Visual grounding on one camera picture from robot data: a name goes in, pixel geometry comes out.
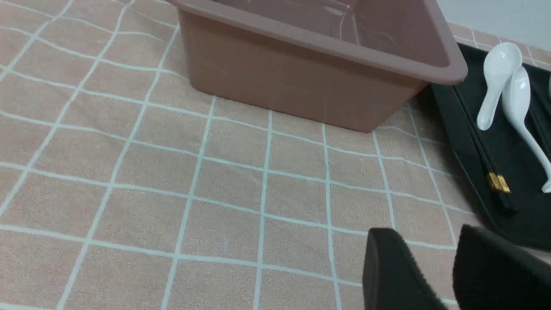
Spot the white ceramic spoon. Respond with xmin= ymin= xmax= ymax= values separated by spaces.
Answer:
xmin=502 ymin=66 xmax=551 ymax=193
xmin=476 ymin=42 xmax=522 ymax=131

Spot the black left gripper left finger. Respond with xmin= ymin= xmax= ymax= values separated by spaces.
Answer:
xmin=362 ymin=228 xmax=446 ymax=310

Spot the black chopstick gold band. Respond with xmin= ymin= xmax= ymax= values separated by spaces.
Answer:
xmin=453 ymin=86 xmax=518 ymax=214
xmin=451 ymin=86 xmax=517 ymax=214

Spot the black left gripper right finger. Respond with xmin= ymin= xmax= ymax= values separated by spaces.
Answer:
xmin=452 ymin=224 xmax=551 ymax=310

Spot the pink plastic bin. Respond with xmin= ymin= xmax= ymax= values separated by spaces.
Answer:
xmin=170 ymin=0 xmax=468 ymax=132

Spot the black plastic tray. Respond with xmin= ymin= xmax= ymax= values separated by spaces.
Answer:
xmin=431 ymin=43 xmax=551 ymax=251

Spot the pink checkered tablecloth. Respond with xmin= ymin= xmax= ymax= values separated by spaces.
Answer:
xmin=0 ymin=0 xmax=551 ymax=310

